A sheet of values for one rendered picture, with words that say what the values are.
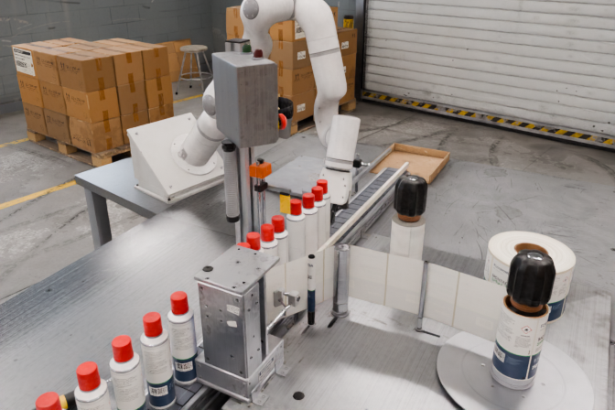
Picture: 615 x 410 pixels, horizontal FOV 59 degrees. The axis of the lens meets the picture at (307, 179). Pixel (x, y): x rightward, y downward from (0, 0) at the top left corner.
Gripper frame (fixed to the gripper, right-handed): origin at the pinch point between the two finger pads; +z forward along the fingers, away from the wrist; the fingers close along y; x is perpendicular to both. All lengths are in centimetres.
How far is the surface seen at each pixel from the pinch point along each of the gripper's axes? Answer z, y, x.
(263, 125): -25, -1, -45
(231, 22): -113, -257, 293
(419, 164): -18, 3, 82
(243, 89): -32, -4, -52
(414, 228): -5.8, 30.5, -17.9
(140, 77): -44, -274, 201
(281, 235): 1.2, 1.8, -33.3
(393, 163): -17, -7, 78
